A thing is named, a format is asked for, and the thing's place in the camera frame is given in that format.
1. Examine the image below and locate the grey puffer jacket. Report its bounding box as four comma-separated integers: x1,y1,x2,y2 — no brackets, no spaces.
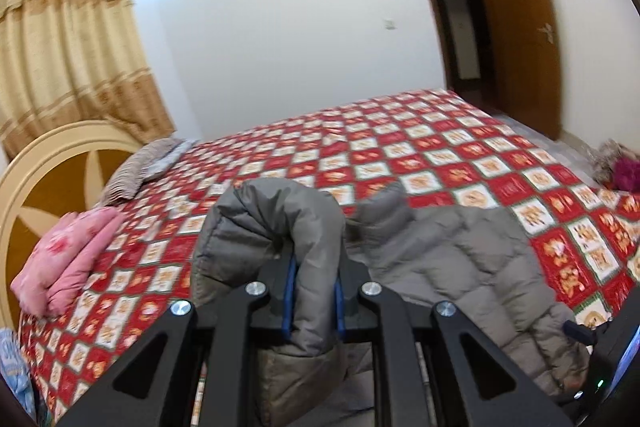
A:
191,178,593,427

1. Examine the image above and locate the pink folded blanket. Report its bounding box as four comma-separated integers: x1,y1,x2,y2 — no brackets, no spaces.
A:
10,207,128,315

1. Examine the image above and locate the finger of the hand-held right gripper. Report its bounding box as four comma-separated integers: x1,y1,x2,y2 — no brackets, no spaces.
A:
562,319,599,346

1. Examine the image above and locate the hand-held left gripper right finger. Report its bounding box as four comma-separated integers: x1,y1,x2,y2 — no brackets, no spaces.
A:
332,264,576,427

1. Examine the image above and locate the grey striped pillow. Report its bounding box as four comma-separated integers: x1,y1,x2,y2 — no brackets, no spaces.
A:
102,137,198,208

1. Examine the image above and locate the red checked bedspread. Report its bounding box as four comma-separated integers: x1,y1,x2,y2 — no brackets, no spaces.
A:
17,88,640,427

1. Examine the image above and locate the fuzzy clothes pile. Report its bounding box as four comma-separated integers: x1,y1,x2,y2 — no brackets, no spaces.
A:
587,139,640,194

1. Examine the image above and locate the cream wooden headboard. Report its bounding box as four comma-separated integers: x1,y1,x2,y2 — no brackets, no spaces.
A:
0,121,146,338

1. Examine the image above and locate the beige patterned curtain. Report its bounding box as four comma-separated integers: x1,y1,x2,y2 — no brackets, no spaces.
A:
0,0,176,160

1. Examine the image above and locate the blue printed cloth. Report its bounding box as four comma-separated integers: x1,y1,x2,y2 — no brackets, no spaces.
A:
0,327,37,427

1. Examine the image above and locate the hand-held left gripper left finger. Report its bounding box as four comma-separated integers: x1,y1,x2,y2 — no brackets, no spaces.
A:
59,257,301,427

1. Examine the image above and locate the brown wooden door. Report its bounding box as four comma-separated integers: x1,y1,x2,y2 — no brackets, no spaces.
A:
472,0,561,140

